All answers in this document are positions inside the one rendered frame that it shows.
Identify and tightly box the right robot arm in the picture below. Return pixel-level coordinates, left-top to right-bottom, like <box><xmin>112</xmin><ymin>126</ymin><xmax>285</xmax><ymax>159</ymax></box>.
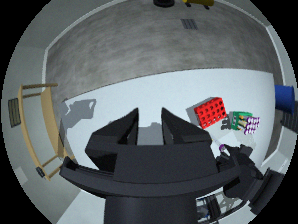
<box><xmin>216</xmin><ymin>152</ymin><xmax>285</xmax><ymax>215</ymax></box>

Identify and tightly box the green tube rack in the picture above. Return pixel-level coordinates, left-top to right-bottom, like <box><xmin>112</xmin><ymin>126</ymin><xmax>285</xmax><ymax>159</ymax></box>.
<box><xmin>231</xmin><ymin>111</ymin><xmax>253</xmax><ymax>131</ymax></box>

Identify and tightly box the red tube rack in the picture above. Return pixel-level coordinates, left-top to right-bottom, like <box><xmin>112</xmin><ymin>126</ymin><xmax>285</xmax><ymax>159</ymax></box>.
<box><xmin>194</xmin><ymin>97</ymin><xmax>227</xmax><ymax>129</ymax></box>

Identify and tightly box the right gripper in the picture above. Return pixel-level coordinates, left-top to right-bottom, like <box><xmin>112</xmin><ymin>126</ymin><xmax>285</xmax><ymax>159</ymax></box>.
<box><xmin>220</xmin><ymin>144</ymin><xmax>253</xmax><ymax>158</ymax></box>

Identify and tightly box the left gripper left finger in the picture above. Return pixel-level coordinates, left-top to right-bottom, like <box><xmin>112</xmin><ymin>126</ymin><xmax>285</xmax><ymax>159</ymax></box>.
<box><xmin>89</xmin><ymin>108</ymin><xmax>139</xmax><ymax>145</ymax></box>

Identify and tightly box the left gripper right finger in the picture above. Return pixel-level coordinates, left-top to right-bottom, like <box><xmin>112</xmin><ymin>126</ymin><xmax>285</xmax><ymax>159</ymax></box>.
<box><xmin>161</xmin><ymin>107</ymin><xmax>212</xmax><ymax>146</ymax></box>

